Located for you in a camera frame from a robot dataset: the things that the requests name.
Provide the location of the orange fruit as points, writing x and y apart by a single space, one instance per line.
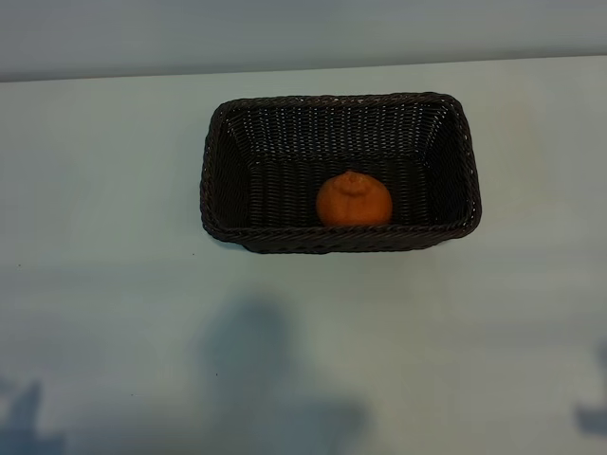
353 204

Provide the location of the dark brown wicker basket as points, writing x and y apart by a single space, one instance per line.
265 199

